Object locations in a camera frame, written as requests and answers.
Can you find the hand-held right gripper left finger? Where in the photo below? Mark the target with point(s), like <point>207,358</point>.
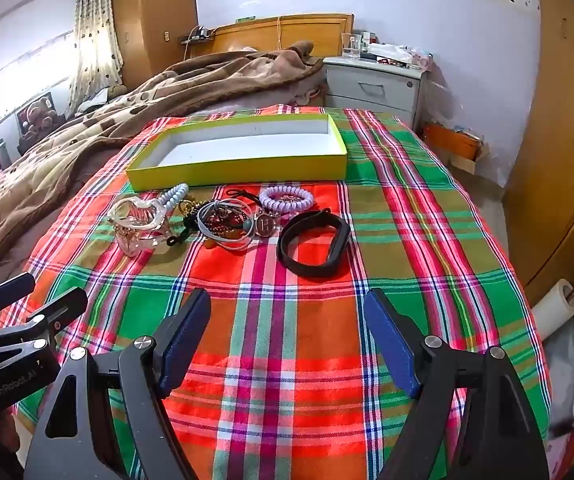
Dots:
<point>182,342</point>

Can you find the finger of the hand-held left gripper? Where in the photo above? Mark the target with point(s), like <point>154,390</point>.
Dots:
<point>62,310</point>
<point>7,287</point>

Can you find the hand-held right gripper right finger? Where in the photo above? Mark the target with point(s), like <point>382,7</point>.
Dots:
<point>392,342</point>

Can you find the clear hair claw clip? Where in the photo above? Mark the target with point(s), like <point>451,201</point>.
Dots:
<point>137,240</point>

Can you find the black wristband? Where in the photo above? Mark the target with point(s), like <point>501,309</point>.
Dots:
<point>339,227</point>

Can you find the gold ornament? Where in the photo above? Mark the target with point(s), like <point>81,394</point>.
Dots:
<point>187,207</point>

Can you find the yellow cardboard box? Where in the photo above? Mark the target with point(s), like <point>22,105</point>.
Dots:
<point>242,172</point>

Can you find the plaid cloth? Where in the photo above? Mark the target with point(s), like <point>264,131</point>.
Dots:
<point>292,360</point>

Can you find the brown patterned blanket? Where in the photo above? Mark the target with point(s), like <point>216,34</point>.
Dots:
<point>67,160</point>

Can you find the white paper roll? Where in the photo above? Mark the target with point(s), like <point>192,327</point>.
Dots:
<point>552,310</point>

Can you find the plush teddy bear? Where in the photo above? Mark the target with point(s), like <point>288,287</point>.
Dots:
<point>37,115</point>

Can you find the window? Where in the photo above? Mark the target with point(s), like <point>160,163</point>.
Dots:
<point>27,80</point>

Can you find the orange box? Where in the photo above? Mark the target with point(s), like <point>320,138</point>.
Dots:
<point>447,140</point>

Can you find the dotted curtain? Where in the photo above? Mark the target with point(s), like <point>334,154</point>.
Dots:
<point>92,50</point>

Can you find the grey nightstand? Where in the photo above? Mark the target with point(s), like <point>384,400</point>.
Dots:
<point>372,90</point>

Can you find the pile of nightstand clutter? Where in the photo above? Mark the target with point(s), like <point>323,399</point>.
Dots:
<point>397,52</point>

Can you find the drinking glass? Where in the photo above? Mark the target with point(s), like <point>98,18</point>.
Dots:
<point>351,45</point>

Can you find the power strip with plugs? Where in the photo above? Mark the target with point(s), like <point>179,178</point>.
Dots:
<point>197,35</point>

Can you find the wooden headboard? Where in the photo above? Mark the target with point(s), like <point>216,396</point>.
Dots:
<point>292,30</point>

